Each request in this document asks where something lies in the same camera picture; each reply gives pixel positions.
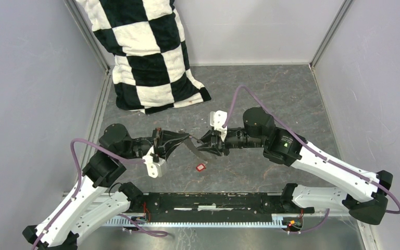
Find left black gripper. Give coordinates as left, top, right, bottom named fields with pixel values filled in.
left=118, top=127, right=191, bottom=161

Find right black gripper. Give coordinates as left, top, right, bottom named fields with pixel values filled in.
left=196, top=128, right=265, bottom=157

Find key with red tag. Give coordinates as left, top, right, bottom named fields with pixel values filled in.
left=196, top=164, right=206, bottom=172

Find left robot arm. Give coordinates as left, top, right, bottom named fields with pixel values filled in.
left=22, top=123, right=190, bottom=249

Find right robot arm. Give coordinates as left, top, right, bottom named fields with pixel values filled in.
left=197, top=107, right=393, bottom=225

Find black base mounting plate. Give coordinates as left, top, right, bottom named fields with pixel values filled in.
left=126, top=193, right=315, bottom=222

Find black white checkered blanket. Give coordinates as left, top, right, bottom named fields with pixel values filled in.
left=79, top=1, right=211, bottom=115

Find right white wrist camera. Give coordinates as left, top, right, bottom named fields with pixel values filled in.
left=209, top=110, right=228, bottom=142

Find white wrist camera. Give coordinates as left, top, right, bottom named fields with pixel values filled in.
left=209, top=110, right=228, bottom=142
left=142, top=146, right=167, bottom=178

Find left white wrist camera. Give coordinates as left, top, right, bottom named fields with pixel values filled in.
left=142, top=146, right=167, bottom=178

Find white slotted cable duct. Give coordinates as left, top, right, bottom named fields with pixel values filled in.
left=102, top=216, right=286, bottom=229

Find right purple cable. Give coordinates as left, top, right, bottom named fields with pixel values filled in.
left=222, top=85, right=400, bottom=234

